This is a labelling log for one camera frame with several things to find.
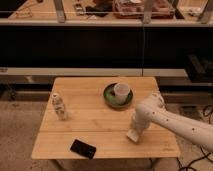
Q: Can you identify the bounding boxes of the red tray on shelf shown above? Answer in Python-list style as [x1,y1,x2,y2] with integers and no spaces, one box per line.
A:
[113,0,175,19]

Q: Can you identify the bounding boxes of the green plate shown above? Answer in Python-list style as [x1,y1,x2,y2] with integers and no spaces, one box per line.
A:
[103,83,134,109]

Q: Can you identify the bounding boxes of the white plastic bottle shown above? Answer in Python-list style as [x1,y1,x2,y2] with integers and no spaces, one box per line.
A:
[52,93,68,121]

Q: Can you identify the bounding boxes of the black device on shelf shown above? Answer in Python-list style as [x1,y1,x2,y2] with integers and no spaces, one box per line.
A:
[85,2,112,17]

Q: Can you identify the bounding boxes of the wooden table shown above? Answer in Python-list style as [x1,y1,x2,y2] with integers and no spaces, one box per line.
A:
[31,77,180,160]

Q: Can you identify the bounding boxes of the black smartphone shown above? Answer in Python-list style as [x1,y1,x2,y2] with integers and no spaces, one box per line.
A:
[70,139,96,159]

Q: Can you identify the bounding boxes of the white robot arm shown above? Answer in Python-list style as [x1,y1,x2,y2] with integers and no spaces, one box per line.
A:
[127,93,213,153]

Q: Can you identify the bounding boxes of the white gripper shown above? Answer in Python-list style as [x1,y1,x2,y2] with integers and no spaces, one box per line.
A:
[130,113,150,135]

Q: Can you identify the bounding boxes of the black box at right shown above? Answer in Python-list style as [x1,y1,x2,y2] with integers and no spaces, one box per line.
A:
[186,55,213,82]

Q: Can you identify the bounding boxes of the white cup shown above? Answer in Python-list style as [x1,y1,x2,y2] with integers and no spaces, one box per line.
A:
[113,83,130,104]

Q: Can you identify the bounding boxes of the eyeglasses on shelf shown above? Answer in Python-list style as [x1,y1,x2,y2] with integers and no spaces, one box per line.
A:
[15,7,33,18]

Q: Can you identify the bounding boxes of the white sponge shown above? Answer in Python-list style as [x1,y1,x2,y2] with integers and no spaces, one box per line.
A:
[126,129,140,143]

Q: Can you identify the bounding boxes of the grey remote on shelf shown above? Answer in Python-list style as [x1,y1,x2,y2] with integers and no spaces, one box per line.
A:
[73,3,85,16]

